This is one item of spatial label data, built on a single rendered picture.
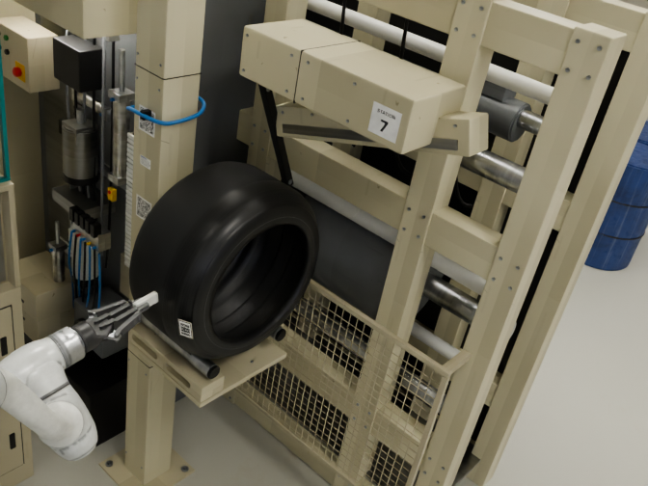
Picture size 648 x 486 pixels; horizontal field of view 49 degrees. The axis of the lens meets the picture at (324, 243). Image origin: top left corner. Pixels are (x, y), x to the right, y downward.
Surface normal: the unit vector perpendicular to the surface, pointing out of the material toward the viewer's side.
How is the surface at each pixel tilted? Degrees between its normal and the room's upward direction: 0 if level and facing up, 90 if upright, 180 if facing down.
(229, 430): 0
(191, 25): 90
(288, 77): 90
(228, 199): 19
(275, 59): 90
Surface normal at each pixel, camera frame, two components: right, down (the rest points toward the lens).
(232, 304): -0.10, -0.66
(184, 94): 0.73, 0.45
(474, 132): 0.75, 0.18
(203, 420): 0.16, -0.84
